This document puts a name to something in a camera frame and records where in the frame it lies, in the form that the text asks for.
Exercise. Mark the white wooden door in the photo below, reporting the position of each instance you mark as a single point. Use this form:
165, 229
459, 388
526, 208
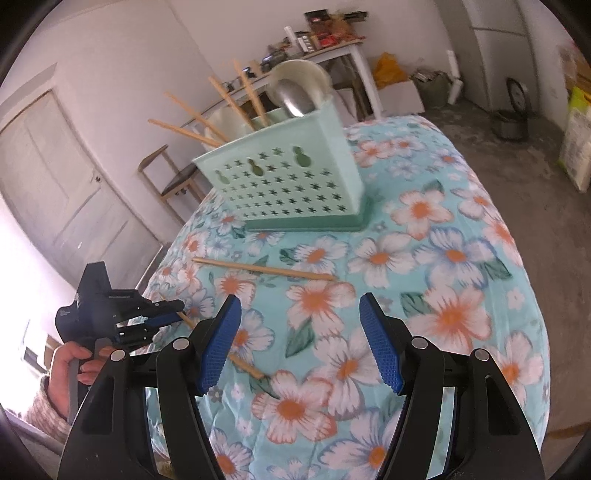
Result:
60, 184

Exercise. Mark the pile of snack packages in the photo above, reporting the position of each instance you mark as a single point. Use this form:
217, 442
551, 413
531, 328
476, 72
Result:
337, 27

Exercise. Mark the green plastic utensil holder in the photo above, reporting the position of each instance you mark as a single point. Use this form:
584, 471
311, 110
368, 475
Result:
286, 184

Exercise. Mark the rice cooker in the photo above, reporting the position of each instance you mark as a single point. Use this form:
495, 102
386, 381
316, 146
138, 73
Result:
510, 120

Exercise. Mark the bunch of wooden chopsticks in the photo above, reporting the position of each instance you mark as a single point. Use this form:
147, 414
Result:
250, 92

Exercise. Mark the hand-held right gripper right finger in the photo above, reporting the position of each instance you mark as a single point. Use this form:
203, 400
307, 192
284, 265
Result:
381, 344

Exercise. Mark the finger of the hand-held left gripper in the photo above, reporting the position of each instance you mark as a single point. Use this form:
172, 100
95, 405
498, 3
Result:
134, 333
159, 309

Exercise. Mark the dark green bag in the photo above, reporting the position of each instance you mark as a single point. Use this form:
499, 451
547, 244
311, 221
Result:
429, 90

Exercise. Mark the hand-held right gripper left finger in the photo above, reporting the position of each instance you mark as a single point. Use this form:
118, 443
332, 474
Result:
221, 341

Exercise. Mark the white cardboard box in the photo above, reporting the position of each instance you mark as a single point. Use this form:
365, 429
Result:
401, 99

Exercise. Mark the metal spoon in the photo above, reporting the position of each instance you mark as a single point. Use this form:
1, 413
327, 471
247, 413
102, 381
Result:
295, 99

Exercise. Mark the person's left forearm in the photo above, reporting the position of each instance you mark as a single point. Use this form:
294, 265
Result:
44, 410

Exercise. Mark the person's left hand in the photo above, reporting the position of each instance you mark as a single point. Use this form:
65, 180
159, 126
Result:
62, 374

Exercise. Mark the long white table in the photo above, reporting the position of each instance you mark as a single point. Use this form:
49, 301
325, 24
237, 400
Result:
364, 78

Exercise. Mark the yellow plastic bag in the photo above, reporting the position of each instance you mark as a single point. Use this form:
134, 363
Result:
388, 69

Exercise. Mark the floral blue tablecloth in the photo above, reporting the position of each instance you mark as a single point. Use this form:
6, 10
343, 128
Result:
415, 277

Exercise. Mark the white plastic ladle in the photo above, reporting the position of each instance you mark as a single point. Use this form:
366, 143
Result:
304, 74

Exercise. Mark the wooden chair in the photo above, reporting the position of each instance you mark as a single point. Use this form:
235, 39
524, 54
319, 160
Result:
178, 182

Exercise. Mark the clear bottle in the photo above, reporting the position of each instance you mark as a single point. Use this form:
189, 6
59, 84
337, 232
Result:
298, 39

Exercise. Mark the white and yellow rice sack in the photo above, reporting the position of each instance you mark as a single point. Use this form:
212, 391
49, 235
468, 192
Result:
577, 143

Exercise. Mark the black device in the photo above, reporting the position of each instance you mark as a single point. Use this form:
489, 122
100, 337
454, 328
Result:
250, 72
272, 57

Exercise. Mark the grey refrigerator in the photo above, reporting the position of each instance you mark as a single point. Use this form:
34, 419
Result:
498, 60

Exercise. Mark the long wooden chopstick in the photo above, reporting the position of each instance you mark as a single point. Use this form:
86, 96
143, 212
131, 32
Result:
247, 367
263, 268

